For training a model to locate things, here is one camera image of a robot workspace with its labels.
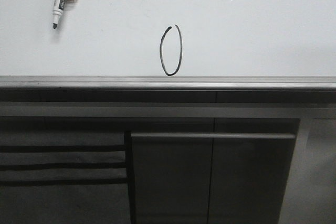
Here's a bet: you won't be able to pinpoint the white whiteboard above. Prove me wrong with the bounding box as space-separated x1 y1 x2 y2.
1 0 335 77

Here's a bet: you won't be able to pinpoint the grey drawer unit black slots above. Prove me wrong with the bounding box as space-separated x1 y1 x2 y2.
1 119 134 223

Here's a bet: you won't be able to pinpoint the grey cabinet with handle bar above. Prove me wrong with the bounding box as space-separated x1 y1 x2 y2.
127 118 299 223

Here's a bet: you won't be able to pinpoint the grey aluminium whiteboard frame rail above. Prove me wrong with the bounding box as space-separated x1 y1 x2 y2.
1 76 335 91

